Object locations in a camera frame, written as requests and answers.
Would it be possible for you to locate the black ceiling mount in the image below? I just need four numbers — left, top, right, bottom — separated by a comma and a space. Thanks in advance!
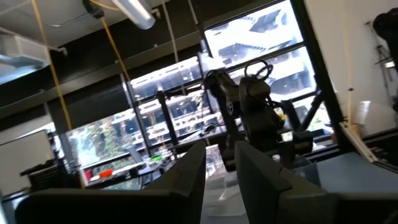
82, 0, 105, 19

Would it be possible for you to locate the black window frame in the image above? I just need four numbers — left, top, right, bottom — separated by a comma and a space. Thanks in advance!
46, 0, 349, 187

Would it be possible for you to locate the black equipment case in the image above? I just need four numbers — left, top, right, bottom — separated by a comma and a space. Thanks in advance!
20, 160, 68, 192

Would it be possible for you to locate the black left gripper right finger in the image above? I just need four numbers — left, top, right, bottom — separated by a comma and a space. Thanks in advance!
234, 141, 398, 224

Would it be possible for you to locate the black overhead mount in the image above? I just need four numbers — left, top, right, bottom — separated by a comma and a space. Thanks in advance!
372, 7, 398, 63

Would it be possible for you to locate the right arm cable loop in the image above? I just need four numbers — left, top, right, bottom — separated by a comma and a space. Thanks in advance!
243, 58, 275, 80

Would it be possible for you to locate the black table frame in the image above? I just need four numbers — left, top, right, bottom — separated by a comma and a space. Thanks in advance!
310, 123, 398, 174

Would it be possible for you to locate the silver ceiling pipe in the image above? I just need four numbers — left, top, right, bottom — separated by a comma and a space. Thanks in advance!
110, 0, 156, 30

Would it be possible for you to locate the black post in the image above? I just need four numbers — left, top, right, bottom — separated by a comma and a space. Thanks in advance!
156, 90, 180, 147

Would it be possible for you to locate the white ceiling duct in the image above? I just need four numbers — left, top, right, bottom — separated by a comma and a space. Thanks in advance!
0, 34, 68, 85

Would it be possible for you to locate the grey table mat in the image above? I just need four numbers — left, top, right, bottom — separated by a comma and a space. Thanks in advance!
198, 151, 398, 224

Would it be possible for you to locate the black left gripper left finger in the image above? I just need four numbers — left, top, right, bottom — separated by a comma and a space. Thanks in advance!
14, 139, 208, 224

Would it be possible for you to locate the yellow hanging cable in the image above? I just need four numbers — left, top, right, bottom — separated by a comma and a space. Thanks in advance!
90, 0, 131, 82
30, 0, 73, 131

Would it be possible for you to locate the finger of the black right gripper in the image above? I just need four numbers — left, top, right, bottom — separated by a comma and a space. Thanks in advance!
222, 146, 238, 172

